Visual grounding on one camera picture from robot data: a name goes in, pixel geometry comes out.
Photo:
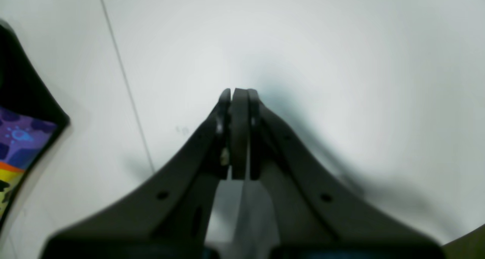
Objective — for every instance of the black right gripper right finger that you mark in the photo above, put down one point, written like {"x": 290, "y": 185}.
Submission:
{"x": 317, "y": 216}

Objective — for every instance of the black T-shirt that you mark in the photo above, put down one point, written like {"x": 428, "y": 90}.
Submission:
{"x": 31, "y": 119}

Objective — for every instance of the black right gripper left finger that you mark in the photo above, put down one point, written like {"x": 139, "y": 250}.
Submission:
{"x": 167, "y": 216}

